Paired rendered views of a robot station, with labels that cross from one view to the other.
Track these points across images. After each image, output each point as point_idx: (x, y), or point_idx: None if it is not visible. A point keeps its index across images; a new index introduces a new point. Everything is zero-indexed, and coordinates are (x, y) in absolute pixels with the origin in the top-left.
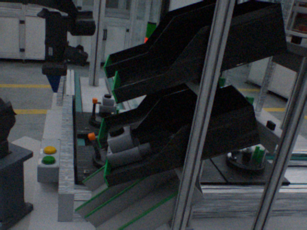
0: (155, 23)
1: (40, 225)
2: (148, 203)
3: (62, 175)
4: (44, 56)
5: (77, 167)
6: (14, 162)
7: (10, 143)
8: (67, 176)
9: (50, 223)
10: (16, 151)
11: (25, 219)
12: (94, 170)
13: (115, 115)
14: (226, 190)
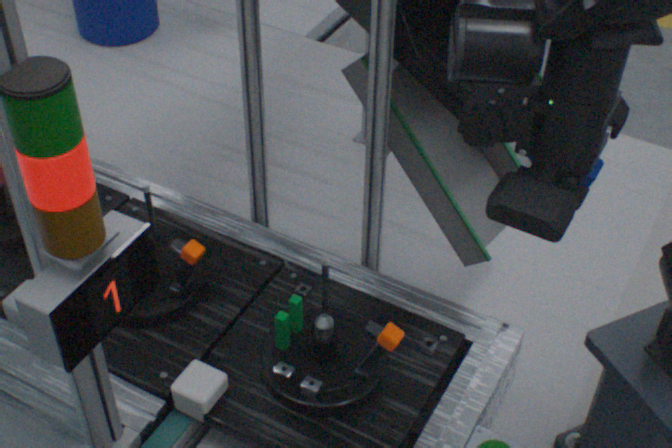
0: (59, 60)
1: (554, 388)
2: None
3: (486, 384)
4: (608, 135)
5: (435, 384)
6: (643, 309)
7: (641, 389)
8: (468, 387)
9: (530, 384)
10: (632, 348)
11: (580, 422)
12: (399, 353)
13: (456, 94)
14: (160, 190)
